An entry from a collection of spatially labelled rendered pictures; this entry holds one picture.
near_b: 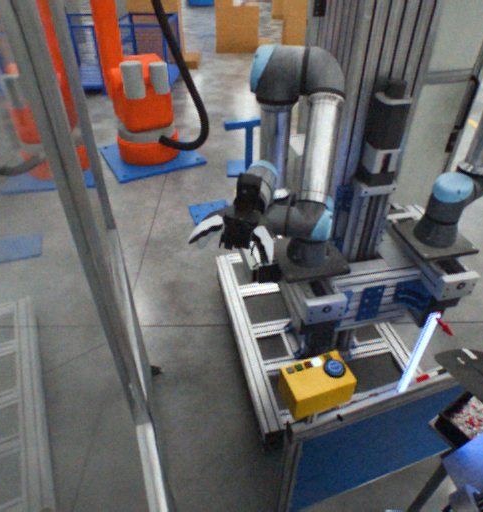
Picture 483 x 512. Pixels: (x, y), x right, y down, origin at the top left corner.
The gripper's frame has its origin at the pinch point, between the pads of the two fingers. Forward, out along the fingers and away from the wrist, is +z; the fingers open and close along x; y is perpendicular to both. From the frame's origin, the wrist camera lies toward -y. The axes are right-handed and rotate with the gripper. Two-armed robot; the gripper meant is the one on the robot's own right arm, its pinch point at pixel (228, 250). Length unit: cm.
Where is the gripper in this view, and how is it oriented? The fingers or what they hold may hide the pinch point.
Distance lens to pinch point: 70.0
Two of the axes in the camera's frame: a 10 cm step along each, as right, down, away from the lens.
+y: -1.3, 7.5, 6.5
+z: -2.2, 6.2, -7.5
